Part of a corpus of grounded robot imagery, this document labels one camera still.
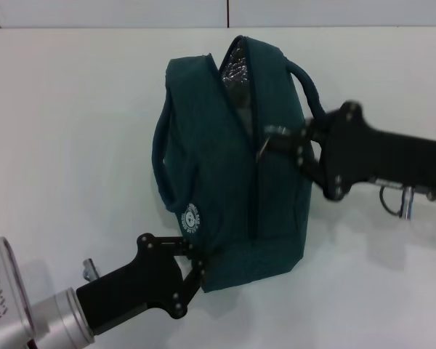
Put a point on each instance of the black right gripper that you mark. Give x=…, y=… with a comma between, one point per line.
x=378, y=156

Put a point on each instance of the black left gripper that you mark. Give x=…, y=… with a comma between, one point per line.
x=138, y=283

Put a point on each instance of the dark teal zip bag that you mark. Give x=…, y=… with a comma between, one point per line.
x=221, y=181

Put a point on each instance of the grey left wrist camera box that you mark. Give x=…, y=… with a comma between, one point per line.
x=3, y=283

